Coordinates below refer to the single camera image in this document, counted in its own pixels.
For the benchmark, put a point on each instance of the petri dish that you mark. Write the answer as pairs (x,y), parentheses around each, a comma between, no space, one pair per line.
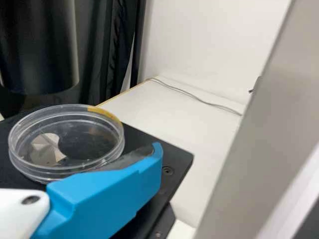
(67,139)

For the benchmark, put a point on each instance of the cream microscope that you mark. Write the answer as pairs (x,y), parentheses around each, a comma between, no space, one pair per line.
(37,49)

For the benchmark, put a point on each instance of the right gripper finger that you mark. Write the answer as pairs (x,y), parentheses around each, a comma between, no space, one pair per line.
(104,199)

